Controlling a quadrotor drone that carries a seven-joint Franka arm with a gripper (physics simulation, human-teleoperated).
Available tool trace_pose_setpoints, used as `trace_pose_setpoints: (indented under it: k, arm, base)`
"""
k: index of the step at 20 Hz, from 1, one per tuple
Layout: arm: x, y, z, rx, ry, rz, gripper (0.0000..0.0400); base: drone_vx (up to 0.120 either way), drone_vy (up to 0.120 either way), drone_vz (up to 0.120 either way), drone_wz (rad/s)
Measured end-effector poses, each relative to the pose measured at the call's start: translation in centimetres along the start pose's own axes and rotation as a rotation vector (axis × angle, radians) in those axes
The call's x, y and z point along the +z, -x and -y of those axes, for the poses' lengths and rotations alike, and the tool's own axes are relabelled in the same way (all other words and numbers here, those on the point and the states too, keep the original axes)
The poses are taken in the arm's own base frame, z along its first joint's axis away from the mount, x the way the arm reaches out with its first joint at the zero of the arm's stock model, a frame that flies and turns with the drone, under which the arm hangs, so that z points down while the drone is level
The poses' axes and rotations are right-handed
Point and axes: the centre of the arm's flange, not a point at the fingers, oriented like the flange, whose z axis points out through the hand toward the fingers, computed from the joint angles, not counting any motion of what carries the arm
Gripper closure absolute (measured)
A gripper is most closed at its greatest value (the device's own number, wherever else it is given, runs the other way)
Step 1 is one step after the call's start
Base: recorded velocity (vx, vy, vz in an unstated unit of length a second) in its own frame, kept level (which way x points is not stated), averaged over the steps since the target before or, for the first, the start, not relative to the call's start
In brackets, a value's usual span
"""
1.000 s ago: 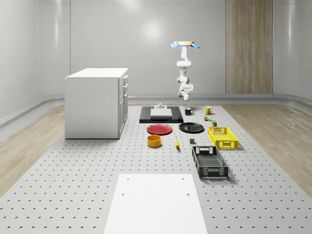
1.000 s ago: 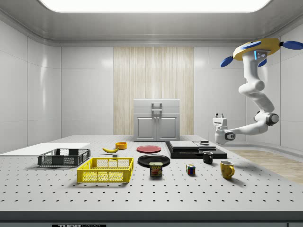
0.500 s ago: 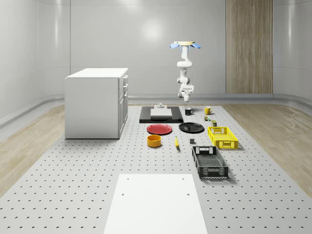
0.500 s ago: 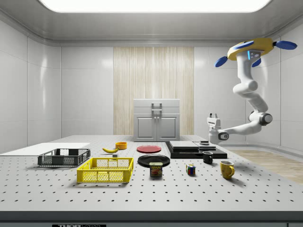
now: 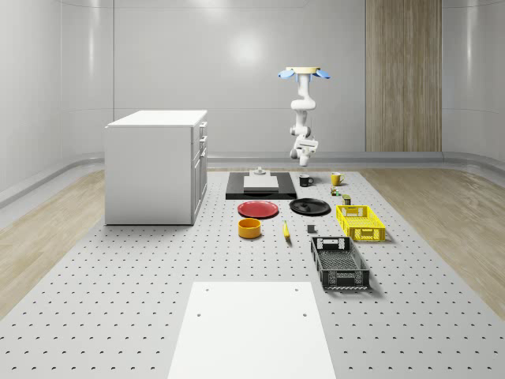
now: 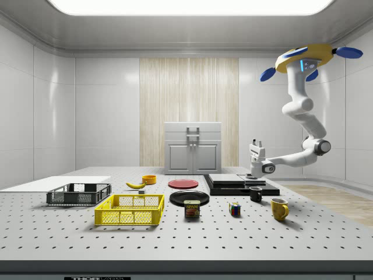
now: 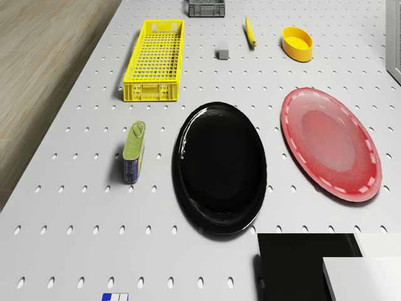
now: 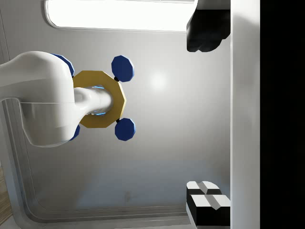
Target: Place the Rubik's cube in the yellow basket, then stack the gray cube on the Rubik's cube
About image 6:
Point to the white board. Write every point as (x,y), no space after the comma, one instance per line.
(55,182)

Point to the black plate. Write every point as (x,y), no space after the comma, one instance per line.
(180,196)

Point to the dark grey basket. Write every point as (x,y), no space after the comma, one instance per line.
(73,198)

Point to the flat-sided can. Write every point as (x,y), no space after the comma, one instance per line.
(192,209)

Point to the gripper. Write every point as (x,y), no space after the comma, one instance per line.
(257,153)

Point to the yellow bowl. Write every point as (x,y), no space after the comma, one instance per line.
(149,181)

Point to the drone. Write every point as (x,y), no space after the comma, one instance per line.
(313,54)

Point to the red plate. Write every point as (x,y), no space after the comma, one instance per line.
(183,183)

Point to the yellow basket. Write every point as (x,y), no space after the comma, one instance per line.
(125,217)

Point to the black stove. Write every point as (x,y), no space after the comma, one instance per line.
(227,182)

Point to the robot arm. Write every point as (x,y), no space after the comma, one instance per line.
(311,122)

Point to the banana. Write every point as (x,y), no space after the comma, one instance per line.
(135,185)

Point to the black mug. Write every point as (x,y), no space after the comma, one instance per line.
(255,195)

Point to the white cabinet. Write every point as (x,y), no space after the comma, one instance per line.
(192,154)

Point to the yellow mug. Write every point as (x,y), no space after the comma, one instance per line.
(278,209)

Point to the puzzle cube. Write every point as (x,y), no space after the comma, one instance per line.
(234,209)

